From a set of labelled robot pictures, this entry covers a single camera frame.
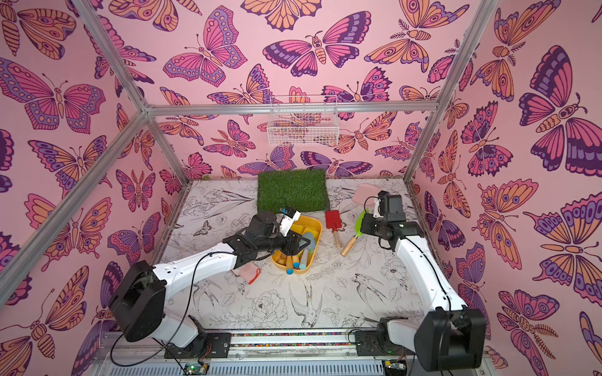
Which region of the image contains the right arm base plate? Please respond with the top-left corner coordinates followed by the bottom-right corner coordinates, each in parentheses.
top-left (347, 318), bottom-right (414, 357)

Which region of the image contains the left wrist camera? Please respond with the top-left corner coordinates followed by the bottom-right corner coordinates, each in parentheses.
top-left (279, 208), bottom-right (300, 237)

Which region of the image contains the aluminium frame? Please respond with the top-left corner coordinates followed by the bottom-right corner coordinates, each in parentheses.
top-left (0, 0), bottom-right (499, 376)

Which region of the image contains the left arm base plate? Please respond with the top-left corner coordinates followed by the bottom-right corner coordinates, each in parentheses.
top-left (164, 332), bottom-right (232, 360)

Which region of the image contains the blue trowel white handle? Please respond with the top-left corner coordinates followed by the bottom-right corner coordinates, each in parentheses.
top-left (299, 232), bottom-right (316, 270)

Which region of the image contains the green trowel wooden handle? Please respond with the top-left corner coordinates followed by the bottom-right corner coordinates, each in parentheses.
top-left (340, 211), bottom-right (366, 257)

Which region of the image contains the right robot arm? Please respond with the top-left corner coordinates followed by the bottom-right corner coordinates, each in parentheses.
top-left (361, 191), bottom-right (486, 372)

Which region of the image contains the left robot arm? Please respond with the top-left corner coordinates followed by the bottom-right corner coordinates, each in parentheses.
top-left (109, 208), bottom-right (310, 353)

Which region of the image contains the red white garden glove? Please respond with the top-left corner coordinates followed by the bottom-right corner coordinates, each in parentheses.
top-left (236, 263), bottom-right (261, 285)

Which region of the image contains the artificial grass mat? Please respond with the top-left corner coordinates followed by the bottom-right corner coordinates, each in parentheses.
top-left (256, 169), bottom-right (330, 212)

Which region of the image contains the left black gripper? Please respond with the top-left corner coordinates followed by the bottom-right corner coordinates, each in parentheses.
top-left (256, 228), bottom-right (311, 258)

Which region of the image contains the green trowel yellow handle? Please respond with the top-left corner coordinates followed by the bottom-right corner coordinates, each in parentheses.
top-left (285, 255), bottom-right (295, 275)

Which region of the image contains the pink plastic dustpan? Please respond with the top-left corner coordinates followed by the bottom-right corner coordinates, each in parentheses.
top-left (352, 183), bottom-right (380, 208)

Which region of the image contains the yellow plastic storage box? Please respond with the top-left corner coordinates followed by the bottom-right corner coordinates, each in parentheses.
top-left (271, 216), bottom-right (323, 274)

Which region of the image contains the red shovel wooden handle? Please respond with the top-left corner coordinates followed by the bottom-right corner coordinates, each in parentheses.
top-left (325, 210), bottom-right (342, 249)

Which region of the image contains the white wire basket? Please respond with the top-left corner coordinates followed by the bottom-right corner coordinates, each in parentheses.
top-left (265, 95), bottom-right (340, 147)

